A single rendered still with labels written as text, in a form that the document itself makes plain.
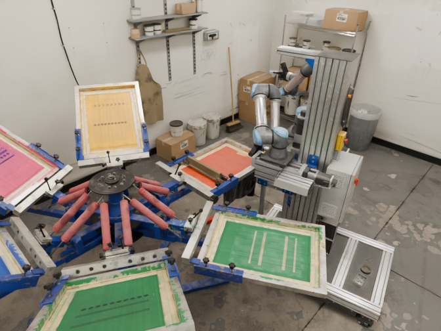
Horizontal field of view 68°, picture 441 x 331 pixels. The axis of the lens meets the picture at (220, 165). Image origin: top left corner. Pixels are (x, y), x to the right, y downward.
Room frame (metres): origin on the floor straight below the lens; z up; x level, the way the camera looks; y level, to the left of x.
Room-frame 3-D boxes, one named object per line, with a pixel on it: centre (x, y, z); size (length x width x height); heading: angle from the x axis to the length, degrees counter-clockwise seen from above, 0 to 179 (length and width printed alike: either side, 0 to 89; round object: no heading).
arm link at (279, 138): (2.25, -0.45, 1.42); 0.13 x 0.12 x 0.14; 92
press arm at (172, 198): (2.24, 0.30, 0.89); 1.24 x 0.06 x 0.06; 137
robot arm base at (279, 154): (2.25, -0.46, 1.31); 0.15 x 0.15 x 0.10
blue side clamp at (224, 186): (2.19, -0.04, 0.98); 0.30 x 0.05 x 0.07; 137
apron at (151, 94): (4.29, 1.05, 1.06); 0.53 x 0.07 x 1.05; 137
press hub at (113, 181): (1.79, 0.73, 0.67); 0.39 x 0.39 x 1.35
